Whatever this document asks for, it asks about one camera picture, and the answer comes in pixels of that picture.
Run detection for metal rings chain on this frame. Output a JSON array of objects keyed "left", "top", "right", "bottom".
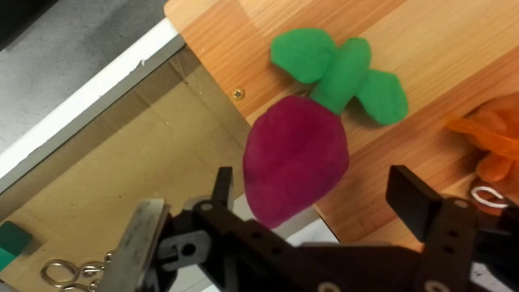
[{"left": 38, "top": 250, "right": 118, "bottom": 292}]

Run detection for orange toy vegetable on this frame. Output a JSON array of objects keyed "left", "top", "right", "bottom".
[{"left": 444, "top": 91, "right": 519, "bottom": 213}]

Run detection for small green block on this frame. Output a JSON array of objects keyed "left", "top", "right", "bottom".
[{"left": 0, "top": 220, "right": 34, "bottom": 273}]

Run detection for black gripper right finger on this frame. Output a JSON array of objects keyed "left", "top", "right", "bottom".
[{"left": 384, "top": 164, "right": 445, "bottom": 244}]

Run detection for light wooden countertop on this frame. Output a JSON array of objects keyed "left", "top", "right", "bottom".
[{"left": 162, "top": 0, "right": 519, "bottom": 252}]

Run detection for purple toy vegetable green leaves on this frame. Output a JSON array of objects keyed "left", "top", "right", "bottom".
[{"left": 241, "top": 27, "right": 410, "bottom": 231}]

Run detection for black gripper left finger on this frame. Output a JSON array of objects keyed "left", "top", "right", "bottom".
[{"left": 209, "top": 166, "right": 235, "bottom": 211}]

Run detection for white toy sink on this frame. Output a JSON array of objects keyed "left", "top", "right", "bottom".
[{"left": 0, "top": 15, "right": 343, "bottom": 292}]

